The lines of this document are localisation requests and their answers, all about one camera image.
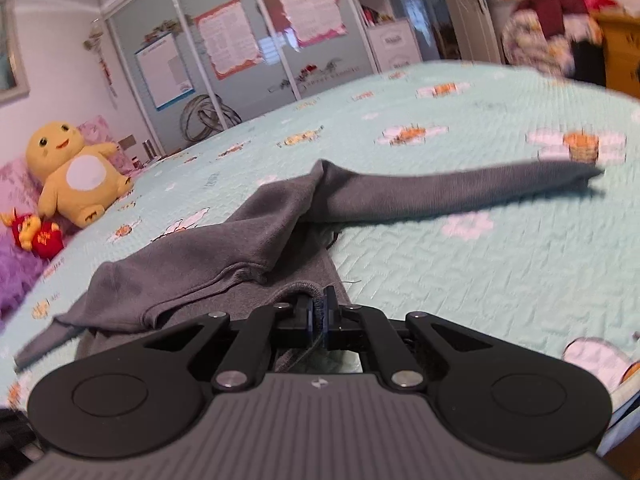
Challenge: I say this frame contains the dark grey sweater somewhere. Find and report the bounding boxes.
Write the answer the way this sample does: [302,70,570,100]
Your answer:
[14,160,602,372]

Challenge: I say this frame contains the pile of clothes and quilt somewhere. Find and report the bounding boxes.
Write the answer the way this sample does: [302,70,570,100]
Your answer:
[501,0,606,87]

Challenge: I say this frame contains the mint green bee bedspread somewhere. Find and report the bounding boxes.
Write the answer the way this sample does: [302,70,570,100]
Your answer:
[0,58,640,456]

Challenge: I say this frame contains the red plush toy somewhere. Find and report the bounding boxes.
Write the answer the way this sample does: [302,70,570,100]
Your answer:
[1,209,64,260]

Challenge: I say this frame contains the yellow plush toy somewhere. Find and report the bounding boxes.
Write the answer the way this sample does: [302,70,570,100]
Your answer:
[25,122,132,229]

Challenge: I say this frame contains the blue framed poster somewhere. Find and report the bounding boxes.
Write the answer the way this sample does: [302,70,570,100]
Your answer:
[134,32,195,110]

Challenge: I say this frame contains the sliding wardrobe doors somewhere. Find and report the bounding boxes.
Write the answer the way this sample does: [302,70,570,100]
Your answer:
[99,0,375,154]

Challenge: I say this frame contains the white drawer cabinet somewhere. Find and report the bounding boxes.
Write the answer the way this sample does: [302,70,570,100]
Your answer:
[367,18,422,73]

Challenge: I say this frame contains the red bordered poster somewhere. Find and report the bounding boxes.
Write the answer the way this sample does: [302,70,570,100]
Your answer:
[194,0,264,80]

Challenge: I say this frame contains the pink bordered poster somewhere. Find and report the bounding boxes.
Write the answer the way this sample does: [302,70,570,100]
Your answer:
[279,0,347,48]

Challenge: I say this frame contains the wooden yellow cabinet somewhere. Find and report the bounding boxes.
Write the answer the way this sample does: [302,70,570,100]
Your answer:
[592,10,640,99]

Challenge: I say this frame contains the coiled grey hose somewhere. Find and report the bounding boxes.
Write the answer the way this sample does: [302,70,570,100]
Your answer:
[178,92,243,146]

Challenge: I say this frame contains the red hanging wall ornament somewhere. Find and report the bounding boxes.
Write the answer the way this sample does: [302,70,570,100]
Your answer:
[82,18,118,107]

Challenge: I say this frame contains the framed wall picture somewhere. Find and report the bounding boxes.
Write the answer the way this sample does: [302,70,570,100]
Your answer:
[0,0,30,105]

